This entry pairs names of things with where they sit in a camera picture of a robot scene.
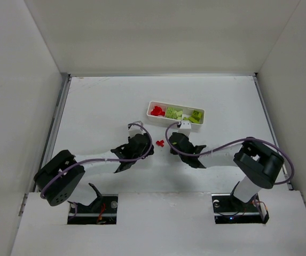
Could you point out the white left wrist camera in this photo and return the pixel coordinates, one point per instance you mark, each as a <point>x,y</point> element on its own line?
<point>135,128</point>

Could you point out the lime square lego brick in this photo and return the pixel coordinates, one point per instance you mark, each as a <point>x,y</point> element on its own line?
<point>197,115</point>

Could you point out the dark lime lego brick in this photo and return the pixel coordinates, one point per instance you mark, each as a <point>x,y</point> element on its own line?
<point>191,119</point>

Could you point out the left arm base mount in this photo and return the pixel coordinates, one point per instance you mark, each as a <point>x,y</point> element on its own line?
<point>101,211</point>

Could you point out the lone red lego piece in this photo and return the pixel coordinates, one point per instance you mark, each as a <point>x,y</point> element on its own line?
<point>158,111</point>

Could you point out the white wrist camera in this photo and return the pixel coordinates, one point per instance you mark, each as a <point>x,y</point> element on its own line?
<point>135,128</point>
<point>185,128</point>

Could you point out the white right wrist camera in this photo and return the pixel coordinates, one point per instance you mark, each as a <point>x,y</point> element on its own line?
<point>185,128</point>

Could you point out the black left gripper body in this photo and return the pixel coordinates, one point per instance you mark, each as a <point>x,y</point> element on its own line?
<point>144,144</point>

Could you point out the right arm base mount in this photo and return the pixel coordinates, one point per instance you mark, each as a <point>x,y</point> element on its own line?
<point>228,211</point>

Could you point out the large lime lego stack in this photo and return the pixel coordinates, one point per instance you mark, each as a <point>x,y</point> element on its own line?
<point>174,113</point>

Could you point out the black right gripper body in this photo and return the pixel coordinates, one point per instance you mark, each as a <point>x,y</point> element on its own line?
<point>178,141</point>

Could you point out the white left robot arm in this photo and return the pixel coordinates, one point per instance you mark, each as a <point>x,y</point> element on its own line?
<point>58,179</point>

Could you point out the white three-compartment tray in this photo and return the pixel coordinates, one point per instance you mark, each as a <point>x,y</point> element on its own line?
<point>187,112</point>

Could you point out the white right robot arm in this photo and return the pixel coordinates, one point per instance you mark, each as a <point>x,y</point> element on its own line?
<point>260,164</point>

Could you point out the red lego pile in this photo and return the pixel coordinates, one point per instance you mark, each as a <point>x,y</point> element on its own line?
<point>160,143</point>

